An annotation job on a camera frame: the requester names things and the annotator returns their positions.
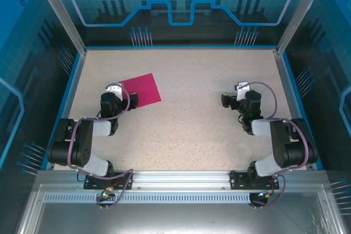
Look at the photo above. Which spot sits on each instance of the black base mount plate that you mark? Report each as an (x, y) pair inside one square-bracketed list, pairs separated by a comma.
[(238, 180), (93, 183)]

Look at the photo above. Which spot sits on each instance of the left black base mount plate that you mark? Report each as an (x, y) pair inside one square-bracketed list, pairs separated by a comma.
[(93, 183)]

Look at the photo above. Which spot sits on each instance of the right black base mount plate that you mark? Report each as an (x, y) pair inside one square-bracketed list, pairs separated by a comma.
[(238, 180)]

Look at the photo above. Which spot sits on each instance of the aluminium side rail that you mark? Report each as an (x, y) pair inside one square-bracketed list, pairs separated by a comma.
[(293, 108)]

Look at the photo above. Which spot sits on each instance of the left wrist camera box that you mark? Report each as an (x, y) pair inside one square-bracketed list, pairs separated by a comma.
[(113, 88)]

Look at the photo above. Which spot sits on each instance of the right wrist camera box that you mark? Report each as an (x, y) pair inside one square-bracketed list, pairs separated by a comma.
[(241, 86)]

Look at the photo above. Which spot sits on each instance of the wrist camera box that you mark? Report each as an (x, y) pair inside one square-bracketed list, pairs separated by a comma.
[(241, 86), (113, 88)]

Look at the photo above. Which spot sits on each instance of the aluminium frame post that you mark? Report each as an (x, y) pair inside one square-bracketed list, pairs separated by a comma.
[(300, 12), (61, 12)]

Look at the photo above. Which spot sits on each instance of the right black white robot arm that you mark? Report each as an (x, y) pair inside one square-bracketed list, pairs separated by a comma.
[(279, 141)]

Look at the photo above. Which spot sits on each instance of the blue table edge strip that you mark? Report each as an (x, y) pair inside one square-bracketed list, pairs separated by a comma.
[(300, 108), (64, 110)]

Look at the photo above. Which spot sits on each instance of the pink square paper sheet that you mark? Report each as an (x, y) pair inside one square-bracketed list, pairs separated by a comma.
[(145, 88)]

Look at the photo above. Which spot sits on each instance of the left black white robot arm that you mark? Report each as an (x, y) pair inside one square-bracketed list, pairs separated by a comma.
[(82, 141)]

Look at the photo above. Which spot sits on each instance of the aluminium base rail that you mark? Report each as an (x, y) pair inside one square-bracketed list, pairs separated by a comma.
[(181, 179)]

